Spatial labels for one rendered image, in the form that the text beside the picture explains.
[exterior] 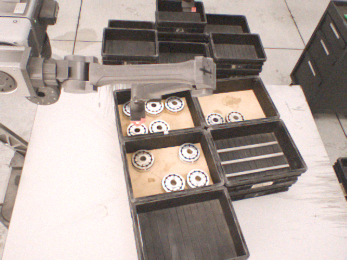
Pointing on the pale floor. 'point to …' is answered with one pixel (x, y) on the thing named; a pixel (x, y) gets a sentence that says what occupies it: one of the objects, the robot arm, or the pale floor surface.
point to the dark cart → (325, 63)
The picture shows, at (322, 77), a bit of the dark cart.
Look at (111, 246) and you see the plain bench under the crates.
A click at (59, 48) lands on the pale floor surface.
